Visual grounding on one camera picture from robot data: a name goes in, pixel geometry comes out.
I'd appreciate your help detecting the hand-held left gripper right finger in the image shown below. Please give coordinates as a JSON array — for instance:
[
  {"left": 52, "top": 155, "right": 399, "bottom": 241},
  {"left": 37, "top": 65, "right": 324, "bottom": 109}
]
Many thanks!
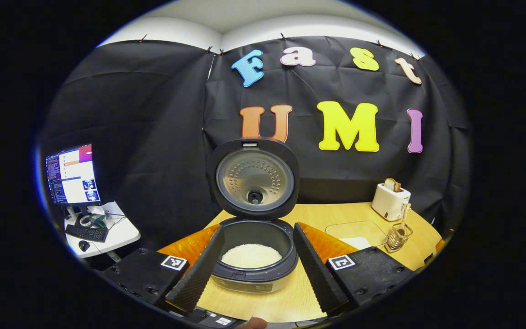
[{"left": 293, "top": 223, "right": 416, "bottom": 316}]

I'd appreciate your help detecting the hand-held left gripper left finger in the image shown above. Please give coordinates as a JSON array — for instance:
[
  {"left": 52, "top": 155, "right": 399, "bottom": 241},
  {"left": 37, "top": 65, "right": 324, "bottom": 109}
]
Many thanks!
[{"left": 101, "top": 224, "right": 226, "bottom": 316}]

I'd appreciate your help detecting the white rice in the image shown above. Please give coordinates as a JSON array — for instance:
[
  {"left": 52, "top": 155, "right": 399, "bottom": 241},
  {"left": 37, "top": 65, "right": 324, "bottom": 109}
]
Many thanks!
[{"left": 221, "top": 244, "right": 283, "bottom": 269}]

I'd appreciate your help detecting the clear plastic rice container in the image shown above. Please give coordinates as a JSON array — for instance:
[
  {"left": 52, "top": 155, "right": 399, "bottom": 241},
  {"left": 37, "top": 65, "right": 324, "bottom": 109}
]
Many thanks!
[{"left": 325, "top": 221, "right": 389, "bottom": 251}]

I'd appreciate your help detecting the metal wire chopstick holder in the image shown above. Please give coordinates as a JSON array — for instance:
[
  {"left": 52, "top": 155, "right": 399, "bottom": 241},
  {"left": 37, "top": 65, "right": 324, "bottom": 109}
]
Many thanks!
[{"left": 384, "top": 223, "right": 413, "bottom": 253}]

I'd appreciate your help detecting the black rice cooker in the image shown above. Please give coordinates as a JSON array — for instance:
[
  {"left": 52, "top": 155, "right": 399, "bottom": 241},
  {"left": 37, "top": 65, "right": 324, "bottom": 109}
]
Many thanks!
[{"left": 208, "top": 137, "right": 300, "bottom": 294}]

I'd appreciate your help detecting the wooden spoon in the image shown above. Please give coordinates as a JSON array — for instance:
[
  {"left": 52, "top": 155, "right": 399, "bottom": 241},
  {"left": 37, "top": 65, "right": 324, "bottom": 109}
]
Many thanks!
[{"left": 395, "top": 202, "right": 412, "bottom": 238}]

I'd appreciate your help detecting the white side table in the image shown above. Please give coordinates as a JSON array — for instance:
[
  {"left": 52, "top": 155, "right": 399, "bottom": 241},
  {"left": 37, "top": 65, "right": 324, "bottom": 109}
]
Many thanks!
[{"left": 64, "top": 201, "right": 141, "bottom": 259}]

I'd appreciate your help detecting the white toaster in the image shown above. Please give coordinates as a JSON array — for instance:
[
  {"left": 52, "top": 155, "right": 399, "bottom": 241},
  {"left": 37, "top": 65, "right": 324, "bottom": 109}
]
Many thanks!
[{"left": 372, "top": 182, "right": 412, "bottom": 222}]

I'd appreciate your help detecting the black keyboard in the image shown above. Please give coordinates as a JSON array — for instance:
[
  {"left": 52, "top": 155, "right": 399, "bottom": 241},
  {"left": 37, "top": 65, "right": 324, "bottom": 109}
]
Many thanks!
[{"left": 65, "top": 224, "right": 109, "bottom": 243}]

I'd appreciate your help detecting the computer monitor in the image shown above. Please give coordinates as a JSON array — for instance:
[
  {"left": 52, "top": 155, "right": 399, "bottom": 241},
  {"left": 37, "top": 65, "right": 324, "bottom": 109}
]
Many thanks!
[{"left": 45, "top": 144, "right": 101, "bottom": 206}]

